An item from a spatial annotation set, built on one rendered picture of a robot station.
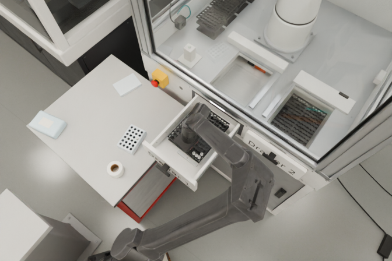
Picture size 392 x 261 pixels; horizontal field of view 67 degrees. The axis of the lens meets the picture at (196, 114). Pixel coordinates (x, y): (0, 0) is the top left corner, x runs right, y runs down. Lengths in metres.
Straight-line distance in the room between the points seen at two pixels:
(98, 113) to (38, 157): 1.01
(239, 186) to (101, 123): 1.05
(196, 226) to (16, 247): 0.99
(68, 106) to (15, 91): 1.27
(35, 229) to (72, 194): 0.84
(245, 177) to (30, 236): 1.08
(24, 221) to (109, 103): 0.64
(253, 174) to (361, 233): 1.80
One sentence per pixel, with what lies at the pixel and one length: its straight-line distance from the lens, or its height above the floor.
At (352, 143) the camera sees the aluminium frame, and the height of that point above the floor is 1.25.
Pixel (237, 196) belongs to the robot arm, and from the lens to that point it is 0.59.
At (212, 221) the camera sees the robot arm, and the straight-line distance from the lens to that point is 0.65.
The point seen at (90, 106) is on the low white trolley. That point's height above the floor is 0.76.
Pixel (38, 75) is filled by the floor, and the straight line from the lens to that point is 2.88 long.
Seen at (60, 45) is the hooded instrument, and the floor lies 0.96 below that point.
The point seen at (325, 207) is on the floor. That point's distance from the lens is 2.30.
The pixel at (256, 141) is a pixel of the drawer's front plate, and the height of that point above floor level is 0.91.
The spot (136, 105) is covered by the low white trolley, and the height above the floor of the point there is 0.76.
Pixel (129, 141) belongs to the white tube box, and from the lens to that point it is 1.43.
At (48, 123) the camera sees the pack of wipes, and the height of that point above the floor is 0.81.
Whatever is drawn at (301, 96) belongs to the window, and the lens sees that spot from 0.98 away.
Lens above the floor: 2.09
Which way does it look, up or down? 62 degrees down
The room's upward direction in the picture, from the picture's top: 1 degrees clockwise
